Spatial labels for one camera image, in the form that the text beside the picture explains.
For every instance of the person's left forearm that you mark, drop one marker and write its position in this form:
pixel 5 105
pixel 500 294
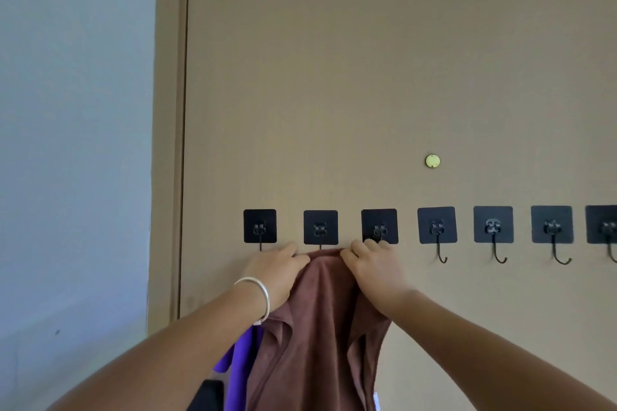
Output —
pixel 168 362

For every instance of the brown towel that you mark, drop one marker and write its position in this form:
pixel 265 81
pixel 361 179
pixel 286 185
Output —
pixel 318 329

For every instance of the beige door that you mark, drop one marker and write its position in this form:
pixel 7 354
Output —
pixel 166 136
pixel 385 64

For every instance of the person's right hand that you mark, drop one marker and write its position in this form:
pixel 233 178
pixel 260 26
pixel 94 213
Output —
pixel 381 276

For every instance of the purple towel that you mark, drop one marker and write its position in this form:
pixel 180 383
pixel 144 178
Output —
pixel 243 367

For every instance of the person's left hand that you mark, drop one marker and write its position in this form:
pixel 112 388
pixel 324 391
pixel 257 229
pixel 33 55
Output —
pixel 277 271

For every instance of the row of black hooks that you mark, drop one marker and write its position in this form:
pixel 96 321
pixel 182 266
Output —
pixel 260 220

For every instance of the person's right forearm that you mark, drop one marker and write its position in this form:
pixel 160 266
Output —
pixel 482 362

